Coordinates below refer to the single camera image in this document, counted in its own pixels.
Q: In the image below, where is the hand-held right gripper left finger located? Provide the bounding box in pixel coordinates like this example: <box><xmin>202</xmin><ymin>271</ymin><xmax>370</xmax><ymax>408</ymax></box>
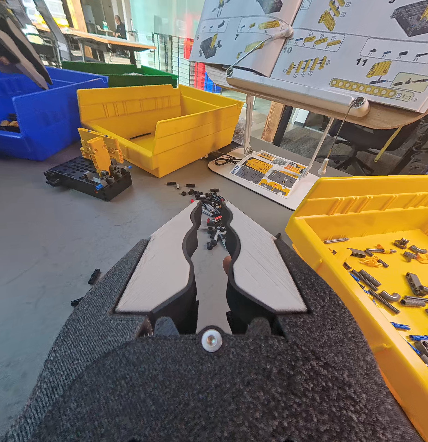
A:
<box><xmin>115</xmin><ymin>200</ymin><xmax>203</xmax><ymax>335</ymax></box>

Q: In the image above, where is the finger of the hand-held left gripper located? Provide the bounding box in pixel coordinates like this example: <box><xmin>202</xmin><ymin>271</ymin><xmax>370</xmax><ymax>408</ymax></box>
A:
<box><xmin>0</xmin><ymin>30</ymin><xmax>21</xmax><ymax>64</ymax></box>
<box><xmin>0</xmin><ymin>15</ymin><xmax>53</xmax><ymax>91</ymax></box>

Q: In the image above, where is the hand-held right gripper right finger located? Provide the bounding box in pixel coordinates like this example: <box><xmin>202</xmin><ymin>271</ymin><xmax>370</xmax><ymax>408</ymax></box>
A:
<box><xmin>222</xmin><ymin>201</ymin><xmax>308</xmax><ymax>335</ymax></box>

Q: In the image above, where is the pile of small lego pins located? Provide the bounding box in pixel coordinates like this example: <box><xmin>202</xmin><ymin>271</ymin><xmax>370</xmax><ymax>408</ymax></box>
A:
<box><xmin>166</xmin><ymin>181</ymin><xmax>235</xmax><ymax>251</ymax></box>

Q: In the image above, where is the yellow plastic bin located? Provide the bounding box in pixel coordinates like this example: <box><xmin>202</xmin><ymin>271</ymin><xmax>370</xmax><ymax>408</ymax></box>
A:
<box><xmin>286</xmin><ymin>175</ymin><xmax>428</xmax><ymax>442</ymax></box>
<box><xmin>77</xmin><ymin>84</ymin><xmax>245</xmax><ymax>178</ymax></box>

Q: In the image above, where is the black and yellow lego model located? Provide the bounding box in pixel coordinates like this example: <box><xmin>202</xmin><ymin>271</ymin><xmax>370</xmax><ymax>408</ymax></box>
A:
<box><xmin>44</xmin><ymin>127</ymin><xmax>133</xmax><ymax>202</ymax></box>

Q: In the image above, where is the heap of mixed lego pieces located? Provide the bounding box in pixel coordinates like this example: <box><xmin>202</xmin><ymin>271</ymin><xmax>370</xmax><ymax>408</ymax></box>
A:
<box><xmin>324</xmin><ymin>236</ymin><xmax>428</xmax><ymax>372</ymax></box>

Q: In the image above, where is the black office chair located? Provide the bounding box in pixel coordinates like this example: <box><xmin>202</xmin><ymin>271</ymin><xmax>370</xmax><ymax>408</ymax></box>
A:
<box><xmin>324</xmin><ymin>116</ymin><xmax>425</xmax><ymax>177</ymax></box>
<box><xmin>33</xmin><ymin>0</ymin><xmax>72</xmax><ymax>62</ymax></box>

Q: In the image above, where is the wooden top desk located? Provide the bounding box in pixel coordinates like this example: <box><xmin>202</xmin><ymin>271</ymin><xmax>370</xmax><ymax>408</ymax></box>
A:
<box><xmin>36</xmin><ymin>26</ymin><xmax>156</xmax><ymax>66</ymax></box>

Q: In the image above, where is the blue plastic bin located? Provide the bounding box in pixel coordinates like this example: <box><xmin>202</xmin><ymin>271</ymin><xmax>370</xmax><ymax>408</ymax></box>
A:
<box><xmin>0</xmin><ymin>66</ymin><xmax>109</xmax><ymax>162</ymax></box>

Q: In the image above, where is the sticker sheet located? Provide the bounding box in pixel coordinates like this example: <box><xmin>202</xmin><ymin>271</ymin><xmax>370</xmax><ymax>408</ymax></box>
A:
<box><xmin>229</xmin><ymin>150</ymin><xmax>307</xmax><ymax>198</ymax></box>

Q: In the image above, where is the green plastic bin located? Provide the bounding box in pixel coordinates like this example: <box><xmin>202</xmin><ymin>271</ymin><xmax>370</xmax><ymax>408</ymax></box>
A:
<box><xmin>61</xmin><ymin>60</ymin><xmax>179</xmax><ymax>88</ymax></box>

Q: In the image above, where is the stack of red blue crates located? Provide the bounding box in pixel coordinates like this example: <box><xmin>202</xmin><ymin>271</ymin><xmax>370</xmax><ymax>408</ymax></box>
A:
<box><xmin>184</xmin><ymin>37</ymin><xmax>222</xmax><ymax>94</ymax></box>

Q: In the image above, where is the wooden book stand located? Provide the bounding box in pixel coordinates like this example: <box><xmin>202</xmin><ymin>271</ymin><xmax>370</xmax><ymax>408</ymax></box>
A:
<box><xmin>205</xmin><ymin>64</ymin><xmax>428</xmax><ymax>211</ymax></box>

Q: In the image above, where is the open instruction booklet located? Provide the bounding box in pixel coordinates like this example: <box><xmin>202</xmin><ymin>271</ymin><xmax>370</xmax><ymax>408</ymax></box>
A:
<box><xmin>189</xmin><ymin>0</ymin><xmax>428</xmax><ymax>114</ymax></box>

